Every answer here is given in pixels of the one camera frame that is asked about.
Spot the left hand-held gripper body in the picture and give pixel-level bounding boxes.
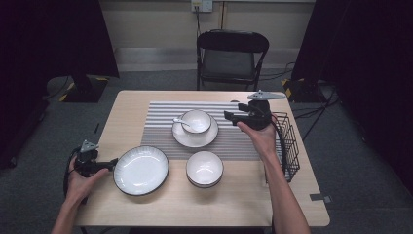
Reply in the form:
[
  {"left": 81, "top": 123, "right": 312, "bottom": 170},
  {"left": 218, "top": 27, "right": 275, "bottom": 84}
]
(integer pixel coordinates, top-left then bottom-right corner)
[{"left": 74, "top": 139, "right": 105, "bottom": 178}]

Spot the black plugged wall cable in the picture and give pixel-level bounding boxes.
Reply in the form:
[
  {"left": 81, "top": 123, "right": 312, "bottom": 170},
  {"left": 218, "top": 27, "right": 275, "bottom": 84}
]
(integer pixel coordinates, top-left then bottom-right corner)
[{"left": 194, "top": 4, "right": 203, "bottom": 38}]

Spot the white bowl dark rim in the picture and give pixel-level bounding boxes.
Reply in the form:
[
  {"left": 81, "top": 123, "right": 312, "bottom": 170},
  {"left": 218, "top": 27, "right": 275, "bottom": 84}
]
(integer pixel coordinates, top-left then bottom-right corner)
[
  {"left": 187, "top": 176, "right": 224, "bottom": 189},
  {"left": 185, "top": 150, "right": 225, "bottom": 186},
  {"left": 180, "top": 109, "right": 212, "bottom": 135}
]

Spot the dark curtain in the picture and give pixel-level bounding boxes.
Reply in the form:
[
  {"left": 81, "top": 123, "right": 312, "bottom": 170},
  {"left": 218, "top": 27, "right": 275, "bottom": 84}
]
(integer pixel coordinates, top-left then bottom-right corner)
[
  {"left": 290, "top": 0, "right": 413, "bottom": 196},
  {"left": 0, "top": 0, "right": 120, "bottom": 170}
]

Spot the person's left hand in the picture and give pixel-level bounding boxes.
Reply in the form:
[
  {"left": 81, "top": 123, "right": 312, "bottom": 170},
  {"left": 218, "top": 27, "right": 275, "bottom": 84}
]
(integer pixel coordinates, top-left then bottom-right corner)
[{"left": 66, "top": 156, "right": 111, "bottom": 205}]

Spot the round grey floor base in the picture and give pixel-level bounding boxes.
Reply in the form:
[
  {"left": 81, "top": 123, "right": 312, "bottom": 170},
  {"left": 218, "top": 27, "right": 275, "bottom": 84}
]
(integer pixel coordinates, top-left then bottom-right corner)
[{"left": 46, "top": 75, "right": 76, "bottom": 100}]

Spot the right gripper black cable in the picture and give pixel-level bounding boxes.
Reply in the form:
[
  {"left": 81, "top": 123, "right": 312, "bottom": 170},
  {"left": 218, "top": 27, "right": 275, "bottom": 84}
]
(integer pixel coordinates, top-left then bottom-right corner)
[{"left": 271, "top": 120, "right": 289, "bottom": 176}]

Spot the black wire basket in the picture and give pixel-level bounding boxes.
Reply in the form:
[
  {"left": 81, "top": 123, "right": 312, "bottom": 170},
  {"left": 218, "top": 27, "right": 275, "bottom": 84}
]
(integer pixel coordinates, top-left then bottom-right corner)
[{"left": 264, "top": 111, "right": 301, "bottom": 183}]

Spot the black stand base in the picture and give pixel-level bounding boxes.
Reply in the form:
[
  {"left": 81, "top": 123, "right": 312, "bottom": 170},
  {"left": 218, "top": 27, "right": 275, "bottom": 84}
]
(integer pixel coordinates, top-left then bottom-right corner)
[
  {"left": 58, "top": 73, "right": 110, "bottom": 104},
  {"left": 282, "top": 77, "right": 327, "bottom": 104}
]

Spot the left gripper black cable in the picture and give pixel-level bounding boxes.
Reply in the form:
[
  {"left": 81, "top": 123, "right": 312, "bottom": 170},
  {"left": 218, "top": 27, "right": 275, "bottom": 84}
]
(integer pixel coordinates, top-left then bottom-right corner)
[{"left": 63, "top": 145, "right": 86, "bottom": 205}]

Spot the grey tape strip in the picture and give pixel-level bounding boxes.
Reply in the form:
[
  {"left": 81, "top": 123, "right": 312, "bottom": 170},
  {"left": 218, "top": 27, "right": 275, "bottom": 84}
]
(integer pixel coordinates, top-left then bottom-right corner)
[{"left": 309, "top": 193, "right": 333, "bottom": 205}]

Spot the ceramic soup spoon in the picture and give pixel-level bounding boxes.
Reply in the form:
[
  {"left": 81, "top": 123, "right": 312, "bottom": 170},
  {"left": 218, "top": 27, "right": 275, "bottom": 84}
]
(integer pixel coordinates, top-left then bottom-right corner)
[{"left": 171, "top": 117, "right": 193, "bottom": 129}]

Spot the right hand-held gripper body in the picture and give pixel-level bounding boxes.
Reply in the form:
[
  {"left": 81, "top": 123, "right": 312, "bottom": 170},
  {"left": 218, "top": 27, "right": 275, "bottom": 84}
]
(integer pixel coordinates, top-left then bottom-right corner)
[{"left": 238, "top": 90, "right": 286, "bottom": 131}]

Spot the white plate dark rim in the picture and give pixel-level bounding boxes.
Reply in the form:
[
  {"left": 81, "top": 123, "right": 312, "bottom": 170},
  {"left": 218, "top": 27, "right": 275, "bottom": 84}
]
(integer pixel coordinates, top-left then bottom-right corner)
[
  {"left": 112, "top": 145, "right": 170, "bottom": 197},
  {"left": 171, "top": 114, "right": 219, "bottom": 149}
]

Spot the black folding chair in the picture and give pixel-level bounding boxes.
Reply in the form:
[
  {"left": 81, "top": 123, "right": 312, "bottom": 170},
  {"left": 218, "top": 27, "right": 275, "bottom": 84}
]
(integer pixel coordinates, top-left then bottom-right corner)
[{"left": 196, "top": 28, "right": 271, "bottom": 92}]

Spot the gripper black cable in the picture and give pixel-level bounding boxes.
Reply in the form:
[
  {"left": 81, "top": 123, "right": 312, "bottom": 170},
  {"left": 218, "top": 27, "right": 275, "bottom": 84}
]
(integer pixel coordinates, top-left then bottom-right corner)
[
  {"left": 63, "top": 145, "right": 86, "bottom": 205},
  {"left": 271, "top": 120, "right": 289, "bottom": 176}
]

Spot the black floor cable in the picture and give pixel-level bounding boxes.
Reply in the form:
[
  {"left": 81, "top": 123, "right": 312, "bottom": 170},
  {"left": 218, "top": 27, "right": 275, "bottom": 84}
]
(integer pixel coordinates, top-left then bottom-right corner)
[
  {"left": 301, "top": 87, "right": 337, "bottom": 141},
  {"left": 257, "top": 61, "right": 296, "bottom": 82}
]

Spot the person's right hand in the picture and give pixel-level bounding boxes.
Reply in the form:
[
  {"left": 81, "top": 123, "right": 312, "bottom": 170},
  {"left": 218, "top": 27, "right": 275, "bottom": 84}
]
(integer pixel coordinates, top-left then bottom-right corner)
[{"left": 236, "top": 115, "right": 281, "bottom": 160}]

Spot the white wall outlet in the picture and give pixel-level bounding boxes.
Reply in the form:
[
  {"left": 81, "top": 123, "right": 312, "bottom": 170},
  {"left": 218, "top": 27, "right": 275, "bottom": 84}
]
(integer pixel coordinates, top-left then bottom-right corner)
[{"left": 190, "top": 0, "right": 214, "bottom": 14}]

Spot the grey striped placemat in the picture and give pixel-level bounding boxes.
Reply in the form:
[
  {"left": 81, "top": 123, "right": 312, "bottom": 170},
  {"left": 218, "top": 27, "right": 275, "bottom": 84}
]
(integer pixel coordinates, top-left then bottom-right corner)
[{"left": 140, "top": 100, "right": 261, "bottom": 160}]

